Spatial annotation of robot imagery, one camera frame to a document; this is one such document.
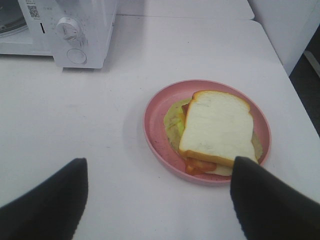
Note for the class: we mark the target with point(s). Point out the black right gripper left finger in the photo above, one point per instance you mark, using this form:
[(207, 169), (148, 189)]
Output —
[(50, 211)]

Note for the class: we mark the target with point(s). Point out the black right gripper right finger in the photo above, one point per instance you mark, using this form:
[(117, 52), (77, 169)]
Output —
[(269, 209)]

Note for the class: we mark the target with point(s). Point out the toast sandwich with lettuce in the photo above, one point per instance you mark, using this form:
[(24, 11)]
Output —
[(209, 130)]

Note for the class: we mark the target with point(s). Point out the pink round plate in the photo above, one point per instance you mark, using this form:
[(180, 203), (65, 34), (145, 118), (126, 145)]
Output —
[(155, 134)]

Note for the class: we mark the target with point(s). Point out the round white door button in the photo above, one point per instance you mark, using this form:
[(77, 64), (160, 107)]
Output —
[(76, 56)]

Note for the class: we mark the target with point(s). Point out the white timer knob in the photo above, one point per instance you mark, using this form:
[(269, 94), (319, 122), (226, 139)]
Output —
[(68, 28)]

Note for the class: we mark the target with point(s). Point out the white microwave oven body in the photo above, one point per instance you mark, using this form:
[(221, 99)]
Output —
[(28, 27)]

